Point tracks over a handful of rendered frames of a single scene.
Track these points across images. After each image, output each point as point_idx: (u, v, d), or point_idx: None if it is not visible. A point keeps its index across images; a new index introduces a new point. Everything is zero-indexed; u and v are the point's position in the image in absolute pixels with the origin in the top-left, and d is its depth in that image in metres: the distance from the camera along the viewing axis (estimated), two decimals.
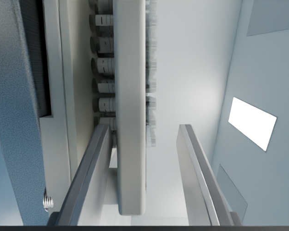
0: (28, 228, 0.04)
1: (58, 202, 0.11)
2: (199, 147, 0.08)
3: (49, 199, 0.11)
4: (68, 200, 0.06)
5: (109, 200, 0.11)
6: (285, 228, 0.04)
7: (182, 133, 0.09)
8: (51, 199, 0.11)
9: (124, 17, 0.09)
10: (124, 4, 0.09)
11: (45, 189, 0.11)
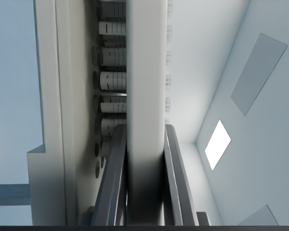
0: (28, 228, 0.04)
1: None
2: (175, 147, 0.08)
3: None
4: (101, 200, 0.06)
5: None
6: (285, 228, 0.04)
7: None
8: None
9: (141, 26, 0.07)
10: (141, 9, 0.07)
11: None
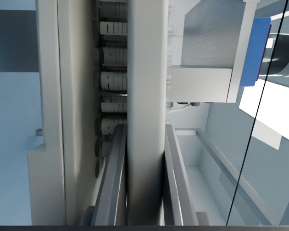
0: (28, 228, 0.04)
1: None
2: (175, 147, 0.08)
3: None
4: (102, 200, 0.06)
5: None
6: (285, 228, 0.04)
7: None
8: None
9: (142, 26, 0.07)
10: (142, 10, 0.07)
11: None
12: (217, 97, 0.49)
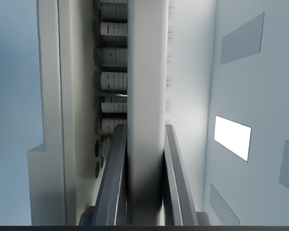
0: (28, 228, 0.04)
1: None
2: (175, 147, 0.08)
3: None
4: (102, 200, 0.06)
5: None
6: (285, 228, 0.04)
7: None
8: None
9: (142, 27, 0.07)
10: (142, 10, 0.07)
11: None
12: None
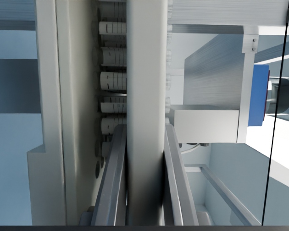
0: (28, 228, 0.04)
1: None
2: (175, 147, 0.08)
3: None
4: (101, 200, 0.06)
5: None
6: (285, 228, 0.04)
7: None
8: None
9: (141, 26, 0.07)
10: (141, 9, 0.07)
11: None
12: (226, 138, 0.49)
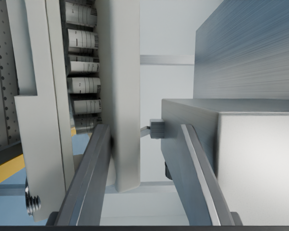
0: (28, 228, 0.04)
1: (47, 200, 0.09)
2: (199, 147, 0.08)
3: (36, 199, 0.09)
4: (67, 200, 0.06)
5: (107, 181, 0.11)
6: (285, 228, 0.04)
7: (183, 133, 0.09)
8: (37, 198, 0.09)
9: None
10: None
11: (26, 189, 0.09)
12: None
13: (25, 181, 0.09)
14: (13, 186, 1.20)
